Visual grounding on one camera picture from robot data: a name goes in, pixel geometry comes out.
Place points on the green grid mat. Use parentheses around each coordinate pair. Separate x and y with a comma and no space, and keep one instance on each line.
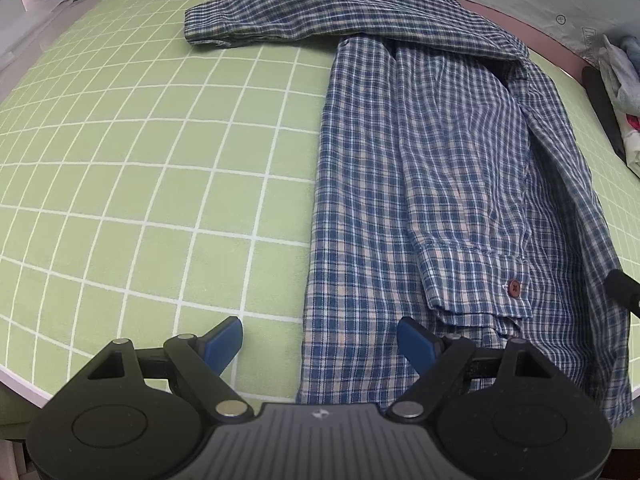
(150,160)

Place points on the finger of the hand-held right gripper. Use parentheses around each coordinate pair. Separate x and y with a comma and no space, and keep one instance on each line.
(624,290)

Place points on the black folded garment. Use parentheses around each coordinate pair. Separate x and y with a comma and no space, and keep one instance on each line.
(602,105)

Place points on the blue plaid shirt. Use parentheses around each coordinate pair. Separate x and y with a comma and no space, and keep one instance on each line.
(400,160)

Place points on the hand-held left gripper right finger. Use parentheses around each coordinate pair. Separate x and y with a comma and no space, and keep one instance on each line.
(415,345)

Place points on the grey folded garment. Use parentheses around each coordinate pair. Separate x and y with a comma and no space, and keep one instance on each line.
(631,47)

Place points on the pink board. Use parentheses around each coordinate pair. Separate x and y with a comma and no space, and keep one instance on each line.
(545,35)

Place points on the pile of white clothes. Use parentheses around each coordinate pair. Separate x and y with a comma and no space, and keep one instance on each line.
(627,110)

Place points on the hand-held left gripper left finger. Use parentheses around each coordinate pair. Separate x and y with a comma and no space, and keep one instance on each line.
(225,342)

